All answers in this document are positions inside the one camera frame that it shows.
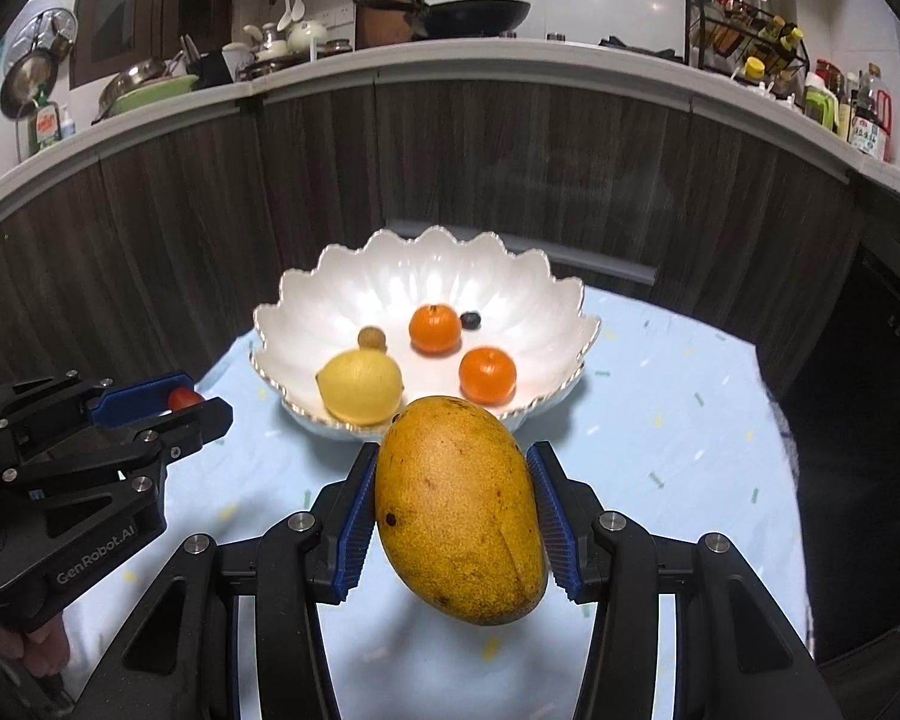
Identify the person's left hand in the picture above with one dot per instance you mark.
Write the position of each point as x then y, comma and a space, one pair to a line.
41, 645

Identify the steel bowl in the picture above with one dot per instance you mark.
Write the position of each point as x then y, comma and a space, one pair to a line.
131, 79

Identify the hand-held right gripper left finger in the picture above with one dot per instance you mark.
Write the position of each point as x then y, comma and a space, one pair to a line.
356, 532

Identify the black dishwasher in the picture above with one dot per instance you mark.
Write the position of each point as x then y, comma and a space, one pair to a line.
870, 390

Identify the red cherry tomato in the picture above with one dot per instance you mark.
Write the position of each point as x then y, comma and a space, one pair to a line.
184, 399

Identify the green tray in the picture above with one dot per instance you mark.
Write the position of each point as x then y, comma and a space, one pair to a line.
165, 90

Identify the white teapot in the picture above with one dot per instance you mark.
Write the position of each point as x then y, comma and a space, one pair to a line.
306, 36

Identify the orange mandarin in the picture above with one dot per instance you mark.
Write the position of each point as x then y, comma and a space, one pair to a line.
435, 330
487, 375

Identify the black utensil holder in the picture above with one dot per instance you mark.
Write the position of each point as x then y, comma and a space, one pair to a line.
210, 67

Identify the light blue tablecloth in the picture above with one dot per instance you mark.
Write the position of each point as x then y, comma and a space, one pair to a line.
682, 427

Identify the black wok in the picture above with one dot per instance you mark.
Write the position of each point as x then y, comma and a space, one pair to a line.
480, 15

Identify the dark wood cabinet front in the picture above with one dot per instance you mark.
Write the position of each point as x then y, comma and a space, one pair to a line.
495, 150

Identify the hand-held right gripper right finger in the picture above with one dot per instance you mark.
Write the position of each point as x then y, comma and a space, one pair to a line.
559, 532

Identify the dark blueberry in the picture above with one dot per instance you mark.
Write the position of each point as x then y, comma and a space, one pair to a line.
471, 321

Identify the white scalloped bowl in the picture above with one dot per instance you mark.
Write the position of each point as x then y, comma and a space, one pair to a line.
495, 292

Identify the white kitchen countertop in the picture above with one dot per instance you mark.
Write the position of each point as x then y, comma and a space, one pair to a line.
495, 52

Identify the green dish soap bottle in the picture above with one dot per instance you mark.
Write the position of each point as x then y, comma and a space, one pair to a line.
45, 124

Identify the yellow lemon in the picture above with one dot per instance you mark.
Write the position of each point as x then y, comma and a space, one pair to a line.
360, 386

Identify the white mug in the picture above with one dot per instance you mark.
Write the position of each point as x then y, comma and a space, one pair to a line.
236, 60

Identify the hanging steel pan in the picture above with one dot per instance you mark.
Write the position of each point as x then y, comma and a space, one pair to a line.
26, 79

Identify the white ladles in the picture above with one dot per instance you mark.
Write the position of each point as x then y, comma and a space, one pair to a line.
285, 11

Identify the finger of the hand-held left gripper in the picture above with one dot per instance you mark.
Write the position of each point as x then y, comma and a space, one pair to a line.
139, 399
195, 424

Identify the yellow cap bottle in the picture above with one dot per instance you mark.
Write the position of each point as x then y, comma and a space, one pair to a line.
754, 69

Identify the green and white bottle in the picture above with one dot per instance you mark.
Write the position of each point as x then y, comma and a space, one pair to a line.
817, 105

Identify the yellow mango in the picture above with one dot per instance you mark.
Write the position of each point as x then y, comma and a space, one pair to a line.
457, 510

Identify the dark wall cabinet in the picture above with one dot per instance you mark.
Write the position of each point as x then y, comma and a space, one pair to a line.
135, 0

